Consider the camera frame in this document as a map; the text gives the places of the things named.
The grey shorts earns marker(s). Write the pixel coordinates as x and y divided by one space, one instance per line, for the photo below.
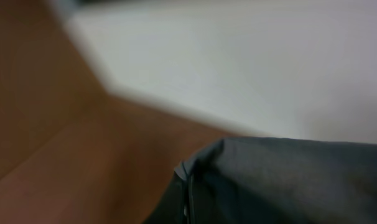
273 180

